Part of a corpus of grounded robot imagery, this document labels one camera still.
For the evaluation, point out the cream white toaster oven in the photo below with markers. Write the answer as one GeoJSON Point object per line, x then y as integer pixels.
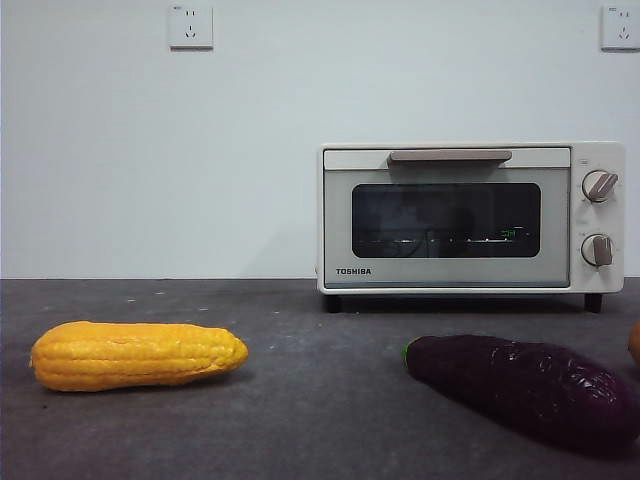
{"type": "Point", "coordinates": [597, 220]}

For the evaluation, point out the beige oven knob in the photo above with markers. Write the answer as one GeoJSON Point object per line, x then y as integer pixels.
{"type": "Point", "coordinates": [596, 250]}
{"type": "Point", "coordinates": [597, 186]}

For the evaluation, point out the purple eggplant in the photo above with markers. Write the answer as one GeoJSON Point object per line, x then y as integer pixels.
{"type": "Point", "coordinates": [510, 385]}

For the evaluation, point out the white wall socket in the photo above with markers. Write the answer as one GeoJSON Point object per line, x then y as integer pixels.
{"type": "Point", "coordinates": [191, 27]}
{"type": "Point", "coordinates": [621, 29]}

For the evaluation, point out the yellow corn cob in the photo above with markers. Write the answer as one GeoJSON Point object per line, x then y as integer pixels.
{"type": "Point", "coordinates": [125, 357]}

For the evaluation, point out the brown potato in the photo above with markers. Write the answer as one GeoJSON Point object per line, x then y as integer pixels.
{"type": "Point", "coordinates": [635, 345]}

